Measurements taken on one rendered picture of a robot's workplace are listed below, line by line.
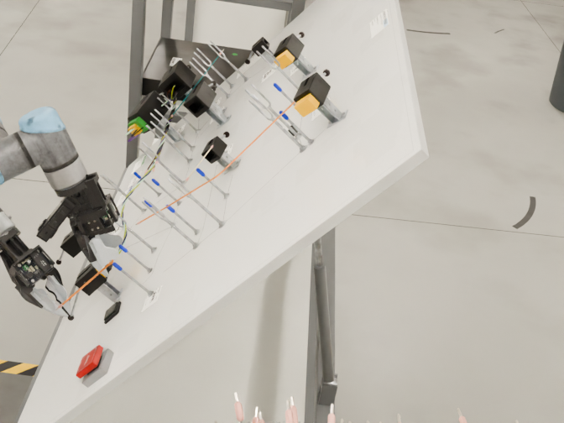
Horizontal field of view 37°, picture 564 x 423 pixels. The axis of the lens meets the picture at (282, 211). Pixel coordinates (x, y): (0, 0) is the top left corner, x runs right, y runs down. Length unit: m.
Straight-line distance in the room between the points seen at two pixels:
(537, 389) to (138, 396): 1.95
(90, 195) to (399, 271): 2.40
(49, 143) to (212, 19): 3.22
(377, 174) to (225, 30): 3.59
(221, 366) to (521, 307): 2.10
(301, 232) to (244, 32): 3.54
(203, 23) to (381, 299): 1.94
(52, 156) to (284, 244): 0.53
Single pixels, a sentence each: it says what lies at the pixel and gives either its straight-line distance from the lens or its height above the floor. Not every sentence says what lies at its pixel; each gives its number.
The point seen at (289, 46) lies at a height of 1.54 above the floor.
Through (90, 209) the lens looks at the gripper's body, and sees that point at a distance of 1.72.
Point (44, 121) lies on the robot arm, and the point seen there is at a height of 1.45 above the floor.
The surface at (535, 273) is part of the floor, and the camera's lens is 4.19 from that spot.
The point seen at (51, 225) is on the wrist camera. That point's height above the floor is 1.23.
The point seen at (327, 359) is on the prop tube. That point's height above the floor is 1.11.
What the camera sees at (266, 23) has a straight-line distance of 4.81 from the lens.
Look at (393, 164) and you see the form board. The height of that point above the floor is 1.62.
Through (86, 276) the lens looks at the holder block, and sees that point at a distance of 1.79.
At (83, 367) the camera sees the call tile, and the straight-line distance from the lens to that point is 1.61.
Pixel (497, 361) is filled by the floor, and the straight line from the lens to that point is 3.58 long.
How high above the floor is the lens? 2.21
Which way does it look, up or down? 32 degrees down
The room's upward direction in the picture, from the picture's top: 9 degrees clockwise
